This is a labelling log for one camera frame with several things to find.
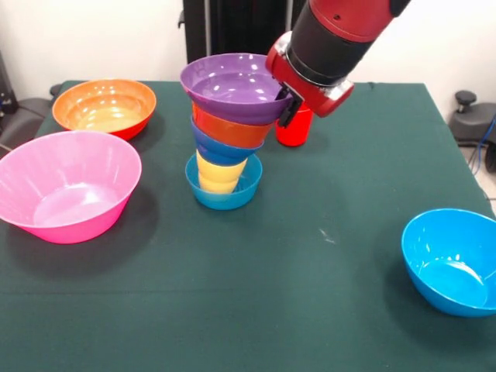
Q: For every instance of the large pink bowl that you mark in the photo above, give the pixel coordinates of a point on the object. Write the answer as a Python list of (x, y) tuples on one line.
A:
[(77, 209)]

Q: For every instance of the large orange bowl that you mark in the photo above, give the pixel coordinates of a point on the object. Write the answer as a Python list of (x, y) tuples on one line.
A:
[(104, 108)]

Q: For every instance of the red cup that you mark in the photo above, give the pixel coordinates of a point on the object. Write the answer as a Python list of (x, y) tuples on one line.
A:
[(292, 131)]

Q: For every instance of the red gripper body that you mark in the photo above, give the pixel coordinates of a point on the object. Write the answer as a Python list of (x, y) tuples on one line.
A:
[(310, 93)]

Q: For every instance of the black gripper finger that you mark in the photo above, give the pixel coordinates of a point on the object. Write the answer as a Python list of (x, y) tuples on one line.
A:
[(290, 112), (283, 93)]

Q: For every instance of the small light blue bowl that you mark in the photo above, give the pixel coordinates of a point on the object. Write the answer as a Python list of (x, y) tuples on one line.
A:
[(228, 201)]

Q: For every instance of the dark green table cloth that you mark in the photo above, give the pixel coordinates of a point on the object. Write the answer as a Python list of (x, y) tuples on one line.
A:
[(248, 271)]

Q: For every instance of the purple bowl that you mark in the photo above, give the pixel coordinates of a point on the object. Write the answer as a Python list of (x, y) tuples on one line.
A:
[(232, 97)]

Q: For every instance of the small orange bowl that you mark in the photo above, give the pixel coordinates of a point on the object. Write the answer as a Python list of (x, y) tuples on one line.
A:
[(232, 133)]

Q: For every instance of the small dark blue bowl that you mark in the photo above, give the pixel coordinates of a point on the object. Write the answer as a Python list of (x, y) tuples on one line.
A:
[(221, 151)]

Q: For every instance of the large light blue bowl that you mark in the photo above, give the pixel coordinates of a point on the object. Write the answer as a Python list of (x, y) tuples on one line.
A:
[(445, 263)]

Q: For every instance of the yellow cup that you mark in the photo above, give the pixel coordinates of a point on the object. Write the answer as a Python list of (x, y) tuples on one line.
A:
[(219, 176)]

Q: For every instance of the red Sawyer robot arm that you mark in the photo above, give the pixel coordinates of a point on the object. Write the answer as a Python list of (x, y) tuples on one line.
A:
[(333, 42)]

